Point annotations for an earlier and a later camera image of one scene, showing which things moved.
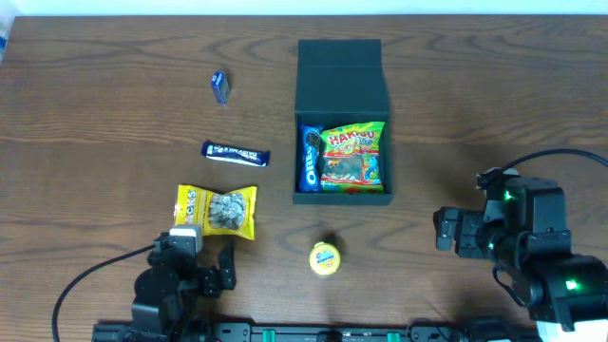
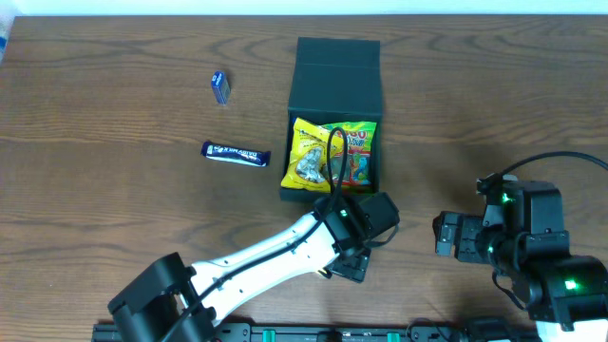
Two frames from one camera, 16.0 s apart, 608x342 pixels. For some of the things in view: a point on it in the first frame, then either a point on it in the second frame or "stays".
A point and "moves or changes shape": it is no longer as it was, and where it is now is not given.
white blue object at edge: (6, 23) stays
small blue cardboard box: (221, 86) stays
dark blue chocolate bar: (235, 154) stays
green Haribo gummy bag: (351, 160) moves or changes shape
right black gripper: (460, 230) stays
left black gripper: (212, 280) → (351, 268)
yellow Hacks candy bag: (230, 213) → (309, 166)
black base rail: (288, 332) stays
